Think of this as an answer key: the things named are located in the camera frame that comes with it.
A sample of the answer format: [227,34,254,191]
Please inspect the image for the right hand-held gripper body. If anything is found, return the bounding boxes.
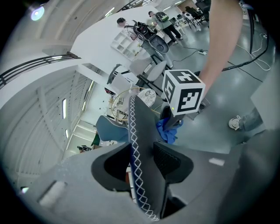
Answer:
[162,69,210,121]

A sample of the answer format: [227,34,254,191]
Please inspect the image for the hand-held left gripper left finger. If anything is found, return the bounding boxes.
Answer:
[21,141,154,224]

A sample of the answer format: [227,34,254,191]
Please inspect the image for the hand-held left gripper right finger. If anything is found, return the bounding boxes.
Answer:
[153,129,280,224]

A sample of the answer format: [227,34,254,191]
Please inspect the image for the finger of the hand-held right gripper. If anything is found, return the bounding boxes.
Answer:
[160,105,184,132]

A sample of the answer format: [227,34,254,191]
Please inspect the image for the blue cloth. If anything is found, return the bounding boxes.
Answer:
[155,118,184,145]

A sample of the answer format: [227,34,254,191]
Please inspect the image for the blue cushion with white stitching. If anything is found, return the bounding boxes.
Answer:
[128,94,169,222]

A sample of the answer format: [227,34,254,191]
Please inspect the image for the person's right forearm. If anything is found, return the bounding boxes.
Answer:
[199,0,244,99]

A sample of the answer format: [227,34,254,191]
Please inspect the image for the round patterned side table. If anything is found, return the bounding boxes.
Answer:
[111,87,161,122]

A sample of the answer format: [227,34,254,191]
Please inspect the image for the grey chair black legs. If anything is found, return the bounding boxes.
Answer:
[129,56,168,90]

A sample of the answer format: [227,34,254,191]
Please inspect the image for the blue curved chair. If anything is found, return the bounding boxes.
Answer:
[95,115,130,143]

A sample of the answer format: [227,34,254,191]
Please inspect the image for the black and white appliance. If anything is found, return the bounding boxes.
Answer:
[106,63,134,88]

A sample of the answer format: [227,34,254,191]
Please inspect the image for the person's blue jeans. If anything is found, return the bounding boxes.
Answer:
[238,106,264,132]

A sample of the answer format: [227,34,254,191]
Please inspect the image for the white cubby shelf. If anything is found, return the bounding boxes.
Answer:
[110,30,147,61]

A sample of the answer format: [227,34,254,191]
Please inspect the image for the green backpack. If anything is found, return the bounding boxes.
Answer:
[155,11,169,22]

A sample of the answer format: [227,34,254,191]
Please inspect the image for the black office chair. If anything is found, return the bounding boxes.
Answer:
[195,0,211,25]

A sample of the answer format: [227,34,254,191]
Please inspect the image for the black balcony railing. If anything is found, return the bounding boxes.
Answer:
[0,51,81,89]

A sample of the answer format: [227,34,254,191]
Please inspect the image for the round ceiling lamp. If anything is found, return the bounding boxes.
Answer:
[30,6,46,21]

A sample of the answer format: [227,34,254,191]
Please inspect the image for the thin black cable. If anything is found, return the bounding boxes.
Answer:
[227,61,263,83]
[170,45,201,64]

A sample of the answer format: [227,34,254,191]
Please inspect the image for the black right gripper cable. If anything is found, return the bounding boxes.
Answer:
[222,8,270,72]

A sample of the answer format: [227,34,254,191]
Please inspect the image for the white cable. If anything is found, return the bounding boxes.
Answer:
[236,32,271,71]

